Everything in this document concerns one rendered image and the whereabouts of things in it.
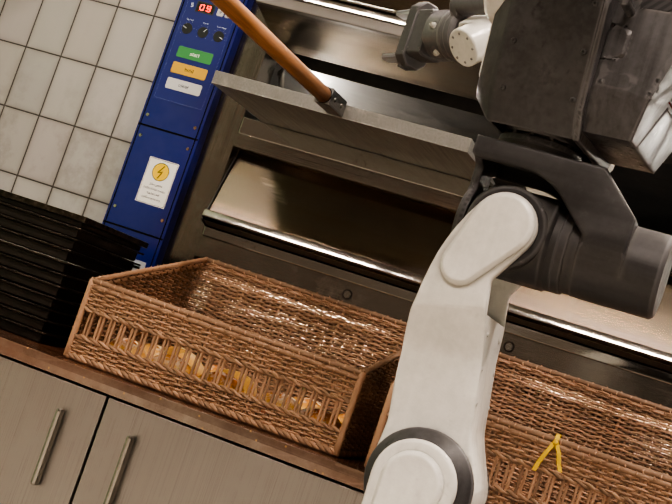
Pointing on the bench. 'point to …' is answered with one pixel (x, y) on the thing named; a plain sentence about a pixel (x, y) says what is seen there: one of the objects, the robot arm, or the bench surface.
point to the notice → (157, 182)
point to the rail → (357, 11)
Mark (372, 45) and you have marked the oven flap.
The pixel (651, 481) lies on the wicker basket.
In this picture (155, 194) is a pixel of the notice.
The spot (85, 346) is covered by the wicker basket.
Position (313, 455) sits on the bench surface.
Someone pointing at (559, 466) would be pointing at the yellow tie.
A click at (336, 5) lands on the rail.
